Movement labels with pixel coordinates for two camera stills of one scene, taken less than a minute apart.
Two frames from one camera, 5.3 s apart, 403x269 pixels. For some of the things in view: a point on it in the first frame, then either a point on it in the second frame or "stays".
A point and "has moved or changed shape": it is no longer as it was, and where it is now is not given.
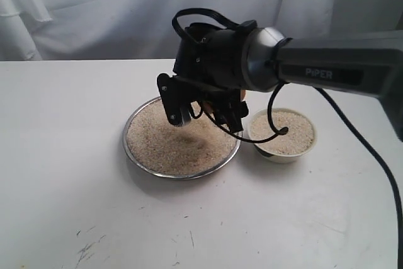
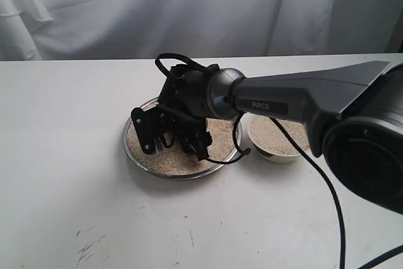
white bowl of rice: [301, 136] stays
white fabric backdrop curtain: [126, 13] stays
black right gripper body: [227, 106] -> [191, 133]
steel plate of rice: [200, 147] stays
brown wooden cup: [243, 95] has moved or changed shape
